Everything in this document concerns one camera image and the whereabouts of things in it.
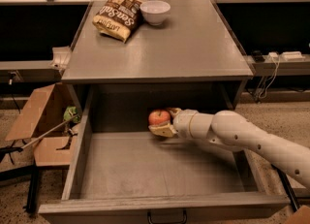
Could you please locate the red apple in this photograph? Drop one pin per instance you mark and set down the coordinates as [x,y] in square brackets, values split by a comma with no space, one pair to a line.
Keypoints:
[158,116]

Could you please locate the white power strip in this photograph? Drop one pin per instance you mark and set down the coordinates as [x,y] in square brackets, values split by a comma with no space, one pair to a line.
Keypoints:
[292,56]

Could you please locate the black drawer handle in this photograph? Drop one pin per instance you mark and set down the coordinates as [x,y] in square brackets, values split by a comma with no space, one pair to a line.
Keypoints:
[167,217]

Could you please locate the thin metal rod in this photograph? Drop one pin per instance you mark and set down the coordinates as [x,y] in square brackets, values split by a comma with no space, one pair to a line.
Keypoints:
[49,131]

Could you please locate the black pole right floor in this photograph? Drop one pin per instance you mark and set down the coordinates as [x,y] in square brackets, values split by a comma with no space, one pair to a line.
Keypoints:
[288,189]

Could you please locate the black stand left floor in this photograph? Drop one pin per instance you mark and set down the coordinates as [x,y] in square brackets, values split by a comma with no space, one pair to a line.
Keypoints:
[33,191]

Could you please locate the brown sea salt chip bag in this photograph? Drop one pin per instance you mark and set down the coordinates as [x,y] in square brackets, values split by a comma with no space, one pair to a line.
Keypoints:
[119,18]

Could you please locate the open grey top drawer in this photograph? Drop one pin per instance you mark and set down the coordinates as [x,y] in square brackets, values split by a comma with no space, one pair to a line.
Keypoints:
[118,177]

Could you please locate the brown cardboard box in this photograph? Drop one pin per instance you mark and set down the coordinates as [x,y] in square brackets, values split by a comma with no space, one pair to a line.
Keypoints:
[43,110]

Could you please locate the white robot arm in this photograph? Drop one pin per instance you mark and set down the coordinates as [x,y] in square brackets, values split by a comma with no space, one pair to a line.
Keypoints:
[230,130]

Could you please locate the clear plastic bracket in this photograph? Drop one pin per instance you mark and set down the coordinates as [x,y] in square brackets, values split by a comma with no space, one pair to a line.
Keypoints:
[60,57]

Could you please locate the grey metal cabinet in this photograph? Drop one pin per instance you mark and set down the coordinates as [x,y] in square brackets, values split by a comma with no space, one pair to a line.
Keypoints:
[190,61]

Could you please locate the green toy in box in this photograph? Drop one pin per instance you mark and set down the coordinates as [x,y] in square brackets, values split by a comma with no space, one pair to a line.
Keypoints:
[71,113]

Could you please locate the white ceramic bowl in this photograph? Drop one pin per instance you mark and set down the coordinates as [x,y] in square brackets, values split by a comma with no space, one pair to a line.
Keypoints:
[155,12]

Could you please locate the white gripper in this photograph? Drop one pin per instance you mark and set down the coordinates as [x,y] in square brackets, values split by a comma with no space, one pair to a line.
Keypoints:
[182,122]

